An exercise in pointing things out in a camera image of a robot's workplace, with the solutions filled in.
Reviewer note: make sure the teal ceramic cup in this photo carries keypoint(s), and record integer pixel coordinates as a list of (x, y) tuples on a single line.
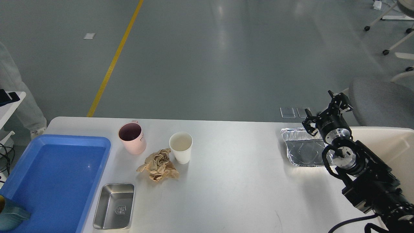
[(11, 214)]

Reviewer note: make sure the cream plastic bin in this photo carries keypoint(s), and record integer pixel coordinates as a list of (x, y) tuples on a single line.
[(395, 146)]

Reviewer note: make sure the aluminium foil tray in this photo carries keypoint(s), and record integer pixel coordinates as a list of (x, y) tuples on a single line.
[(303, 149)]

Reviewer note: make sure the crumpled brown paper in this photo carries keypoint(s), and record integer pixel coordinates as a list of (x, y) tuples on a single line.
[(159, 166)]

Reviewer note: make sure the white paper cup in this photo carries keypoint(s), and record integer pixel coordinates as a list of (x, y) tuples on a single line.
[(181, 145)]

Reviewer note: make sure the stainless steel rectangular tray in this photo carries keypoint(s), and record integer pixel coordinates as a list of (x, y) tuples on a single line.
[(114, 207)]

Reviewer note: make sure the blue plastic tray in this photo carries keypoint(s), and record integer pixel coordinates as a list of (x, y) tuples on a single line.
[(55, 180)]

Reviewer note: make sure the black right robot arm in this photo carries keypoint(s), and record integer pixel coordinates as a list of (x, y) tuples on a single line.
[(369, 182)]

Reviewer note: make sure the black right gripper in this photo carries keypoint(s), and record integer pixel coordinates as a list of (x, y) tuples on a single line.
[(333, 125)]

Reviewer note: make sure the pink plastic mug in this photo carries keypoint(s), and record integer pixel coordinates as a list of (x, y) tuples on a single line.
[(132, 137)]

